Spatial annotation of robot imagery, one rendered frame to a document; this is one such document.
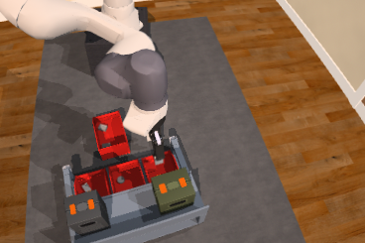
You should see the grey metal shelf frame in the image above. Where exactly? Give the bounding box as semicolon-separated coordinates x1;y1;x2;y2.
62;136;209;243

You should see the olive green case with orange latches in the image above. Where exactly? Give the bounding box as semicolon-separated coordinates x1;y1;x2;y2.
151;168;195;215

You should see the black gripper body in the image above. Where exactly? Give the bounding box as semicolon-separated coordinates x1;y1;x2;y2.
150;115;166;136

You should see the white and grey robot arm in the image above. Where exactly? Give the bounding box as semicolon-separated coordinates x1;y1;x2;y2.
0;0;169;136

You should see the white round disc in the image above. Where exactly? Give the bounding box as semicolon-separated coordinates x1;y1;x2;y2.
117;177;125;183

